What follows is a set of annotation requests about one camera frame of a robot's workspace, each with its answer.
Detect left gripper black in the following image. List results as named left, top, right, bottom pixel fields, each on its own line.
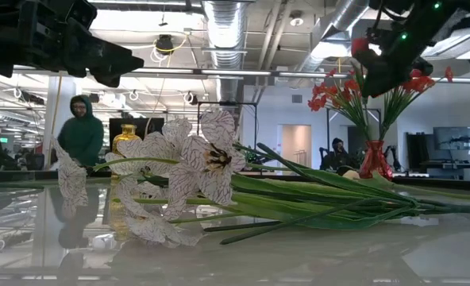
left=18, top=0, right=145, bottom=89

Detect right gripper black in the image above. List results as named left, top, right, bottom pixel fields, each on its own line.
left=353, top=0, right=451, bottom=99

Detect red artificial tulip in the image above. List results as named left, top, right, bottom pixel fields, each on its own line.
left=351, top=37, right=371, bottom=57

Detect yellow glass vase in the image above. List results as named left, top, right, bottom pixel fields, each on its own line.
left=110, top=123, right=141, bottom=180

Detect red glass vase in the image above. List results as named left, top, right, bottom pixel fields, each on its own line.
left=358, top=139, right=394, bottom=182

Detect red flower bunch green leaves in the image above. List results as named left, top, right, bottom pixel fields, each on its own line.
left=307, top=66, right=455, bottom=142

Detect person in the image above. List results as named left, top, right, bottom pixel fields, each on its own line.
left=322, top=137, right=353, bottom=172
left=56, top=94, right=105, bottom=168

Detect black monitor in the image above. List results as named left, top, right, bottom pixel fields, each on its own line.
left=108, top=117, right=165, bottom=150

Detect dark desk monitor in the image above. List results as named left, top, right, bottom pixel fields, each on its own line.
left=433, top=126, right=470, bottom=152

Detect long white ceiling light bar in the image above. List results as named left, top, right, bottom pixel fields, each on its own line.
left=12, top=66, right=351, bottom=79

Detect white veined flower bunch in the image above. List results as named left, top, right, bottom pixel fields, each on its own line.
left=51, top=109, right=470, bottom=247

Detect black ceiling camera dome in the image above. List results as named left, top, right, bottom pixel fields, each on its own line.
left=155, top=34, right=175, bottom=55

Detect smooth silver ventilation duct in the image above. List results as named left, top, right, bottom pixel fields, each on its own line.
left=294, top=0, right=373, bottom=80

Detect silver ribbed ventilation duct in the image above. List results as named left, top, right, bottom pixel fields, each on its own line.
left=201, top=0, right=248, bottom=104

